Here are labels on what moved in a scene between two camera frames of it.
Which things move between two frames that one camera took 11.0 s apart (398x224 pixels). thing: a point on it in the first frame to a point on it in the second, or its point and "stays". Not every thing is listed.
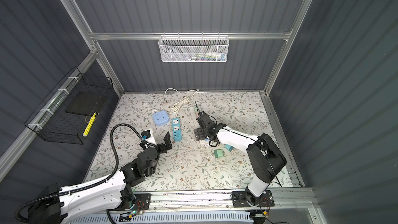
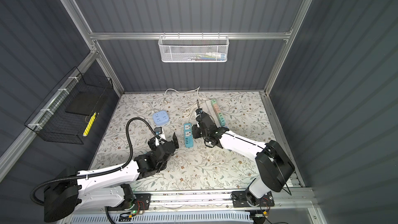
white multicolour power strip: (194, 116) to (218, 112)
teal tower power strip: (176, 129) to (188, 138)
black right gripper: (199, 135) stays
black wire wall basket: (66, 114) stays
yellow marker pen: (89, 124) stays
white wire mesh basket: (194, 48) stays
